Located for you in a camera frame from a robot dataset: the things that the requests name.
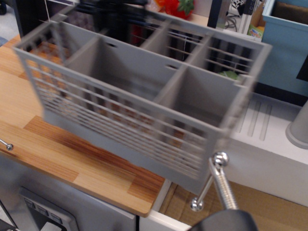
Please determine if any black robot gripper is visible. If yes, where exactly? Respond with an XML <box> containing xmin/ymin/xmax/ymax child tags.
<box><xmin>77</xmin><ymin>0</ymin><xmax>148</xmax><ymax>34</ymax></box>

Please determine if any grey plastic drying rack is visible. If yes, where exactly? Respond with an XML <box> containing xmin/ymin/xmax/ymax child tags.
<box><xmin>15</xmin><ymin>5</ymin><xmax>271</xmax><ymax>194</ymax></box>

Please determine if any white sink with drainboard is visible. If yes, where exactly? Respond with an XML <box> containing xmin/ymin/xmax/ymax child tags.
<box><xmin>139</xmin><ymin>94</ymin><xmax>308</xmax><ymax>231</ymax></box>

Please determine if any red toy strawberry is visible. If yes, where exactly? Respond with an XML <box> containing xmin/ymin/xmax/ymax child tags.
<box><xmin>154</xmin><ymin>0</ymin><xmax>195</xmax><ymax>19</ymax></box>

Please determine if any green toy cabbage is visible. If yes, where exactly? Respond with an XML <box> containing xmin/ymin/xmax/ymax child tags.
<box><xmin>218</xmin><ymin>71</ymin><xmax>238</xmax><ymax>80</ymax></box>

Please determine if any colourful cardboard box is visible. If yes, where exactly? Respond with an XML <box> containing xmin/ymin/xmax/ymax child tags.
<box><xmin>247</xmin><ymin>1</ymin><xmax>266</xmax><ymax>39</ymax></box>

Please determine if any small chrome knob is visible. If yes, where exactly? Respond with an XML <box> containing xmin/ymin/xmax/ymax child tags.
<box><xmin>0</xmin><ymin>139</ymin><xmax>14</xmax><ymax>151</ymax></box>

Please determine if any light blue box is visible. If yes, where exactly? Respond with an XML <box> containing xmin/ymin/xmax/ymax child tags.
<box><xmin>251</xmin><ymin>0</ymin><xmax>308</xmax><ymax>97</ymax></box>

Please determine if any silver oven control panel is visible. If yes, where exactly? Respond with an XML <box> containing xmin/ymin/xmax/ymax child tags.
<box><xmin>18</xmin><ymin>187</ymin><xmax>78</xmax><ymax>231</ymax></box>

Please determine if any grey faucet base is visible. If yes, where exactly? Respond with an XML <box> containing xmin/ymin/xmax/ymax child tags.
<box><xmin>285</xmin><ymin>102</ymin><xmax>308</xmax><ymax>149</ymax></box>

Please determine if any black clamp body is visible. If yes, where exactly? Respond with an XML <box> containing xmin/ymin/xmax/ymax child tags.
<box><xmin>189</xmin><ymin>209</ymin><xmax>258</xmax><ymax>231</ymax></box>

